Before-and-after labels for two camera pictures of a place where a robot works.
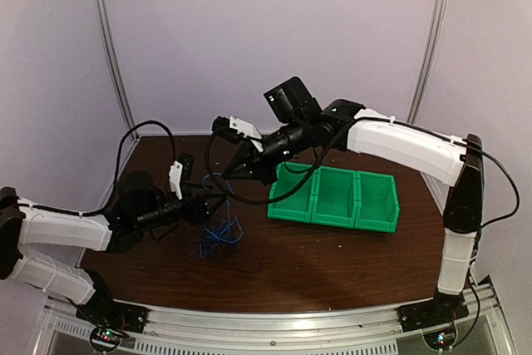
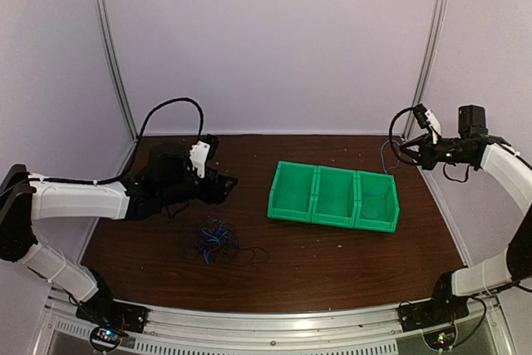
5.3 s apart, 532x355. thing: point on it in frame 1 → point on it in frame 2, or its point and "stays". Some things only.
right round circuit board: (440, 340) stays
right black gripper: (257, 167) → (426, 155)
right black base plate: (417, 316) stays
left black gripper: (199, 214) → (219, 194)
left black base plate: (105, 313) stays
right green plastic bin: (376, 202) stays
